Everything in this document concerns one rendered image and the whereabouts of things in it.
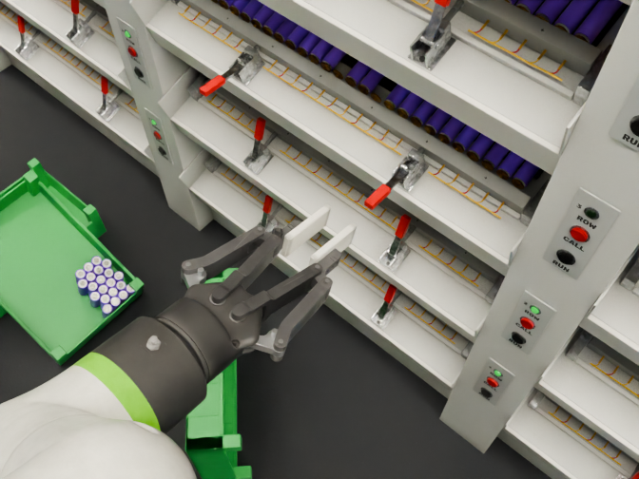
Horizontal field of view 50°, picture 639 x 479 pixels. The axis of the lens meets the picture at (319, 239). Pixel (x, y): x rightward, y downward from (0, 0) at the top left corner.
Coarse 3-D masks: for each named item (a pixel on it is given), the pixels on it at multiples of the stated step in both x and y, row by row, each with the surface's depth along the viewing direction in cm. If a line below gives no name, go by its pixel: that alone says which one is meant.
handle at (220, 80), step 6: (234, 66) 90; (240, 66) 90; (228, 72) 89; (234, 72) 89; (216, 78) 88; (222, 78) 88; (228, 78) 89; (210, 84) 88; (216, 84) 88; (222, 84) 88; (204, 90) 87; (210, 90) 87
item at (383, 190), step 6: (402, 168) 81; (408, 168) 80; (396, 174) 80; (402, 174) 81; (390, 180) 80; (396, 180) 80; (384, 186) 79; (390, 186) 79; (378, 192) 79; (384, 192) 79; (390, 192) 79; (372, 198) 78; (378, 198) 78; (384, 198) 79; (366, 204) 78; (372, 204) 78
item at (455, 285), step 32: (192, 96) 114; (224, 96) 111; (192, 128) 113; (224, 128) 112; (256, 128) 103; (224, 160) 112; (256, 160) 106; (288, 160) 107; (320, 160) 104; (288, 192) 106; (320, 192) 105; (352, 192) 104; (384, 224) 101; (416, 224) 98; (384, 256) 98; (416, 256) 99; (448, 256) 98; (416, 288) 97; (448, 288) 96; (480, 288) 95; (448, 320) 96; (480, 320) 94
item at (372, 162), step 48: (144, 0) 95; (192, 48) 95; (240, 48) 94; (240, 96) 95; (288, 96) 90; (384, 96) 87; (336, 144) 86; (432, 192) 82; (528, 192) 79; (480, 240) 79
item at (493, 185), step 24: (192, 0) 95; (240, 24) 92; (264, 48) 90; (288, 48) 89; (312, 72) 87; (336, 96) 87; (360, 96) 85; (384, 120) 83; (384, 144) 84; (432, 144) 81; (456, 168) 80; (480, 168) 79; (504, 192) 77
